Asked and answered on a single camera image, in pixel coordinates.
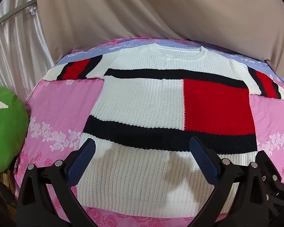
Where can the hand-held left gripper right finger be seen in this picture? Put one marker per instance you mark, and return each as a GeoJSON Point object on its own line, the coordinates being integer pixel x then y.
{"type": "Point", "coordinates": [203, 162]}

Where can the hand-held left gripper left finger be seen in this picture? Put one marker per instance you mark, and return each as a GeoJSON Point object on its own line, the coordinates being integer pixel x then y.
{"type": "Point", "coordinates": [81, 160]}

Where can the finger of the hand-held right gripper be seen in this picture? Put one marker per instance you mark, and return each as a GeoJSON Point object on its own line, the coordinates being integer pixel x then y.
{"type": "Point", "coordinates": [271, 173]}

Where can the white red navy knit sweater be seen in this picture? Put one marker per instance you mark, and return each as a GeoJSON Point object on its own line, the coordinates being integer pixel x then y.
{"type": "Point", "coordinates": [142, 104]}

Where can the pink floral bedsheet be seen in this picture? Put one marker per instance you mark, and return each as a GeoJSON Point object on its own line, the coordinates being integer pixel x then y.
{"type": "Point", "coordinates": [59, 106]}

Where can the green plush pillow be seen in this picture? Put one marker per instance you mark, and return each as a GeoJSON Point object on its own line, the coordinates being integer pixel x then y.
{"type": "Point", "coordinates": [7, 127]}

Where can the wicker basket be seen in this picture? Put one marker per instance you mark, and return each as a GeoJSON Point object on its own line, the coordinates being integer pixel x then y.
{"type": "Point", "coordinates": [2, 184]}

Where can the white satin curtain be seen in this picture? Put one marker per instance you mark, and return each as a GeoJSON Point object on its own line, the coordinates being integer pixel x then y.
{"type": "Point", "coordinates": [16, 47]}

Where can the beige curtain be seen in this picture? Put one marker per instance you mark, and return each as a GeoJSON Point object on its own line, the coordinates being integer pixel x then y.
{"type": "Point", "coordinates": [170, 9]}

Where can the metal curtain rod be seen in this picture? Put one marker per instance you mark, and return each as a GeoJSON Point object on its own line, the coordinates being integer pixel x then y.
{"type": "Point", "coordinates": [9, 11]}

